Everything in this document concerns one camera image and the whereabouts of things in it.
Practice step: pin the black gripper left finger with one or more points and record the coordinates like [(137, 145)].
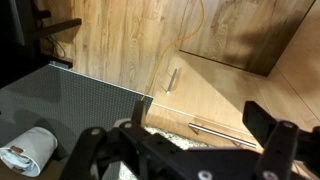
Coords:
[(86, 146)]

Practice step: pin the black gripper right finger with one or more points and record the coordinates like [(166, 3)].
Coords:
[(260, 123)]

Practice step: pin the dark grey dotted carpet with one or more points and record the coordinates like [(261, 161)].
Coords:
[(66, 100)]

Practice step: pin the dark furniture base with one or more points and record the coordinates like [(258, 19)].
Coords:
[(56, 28)]

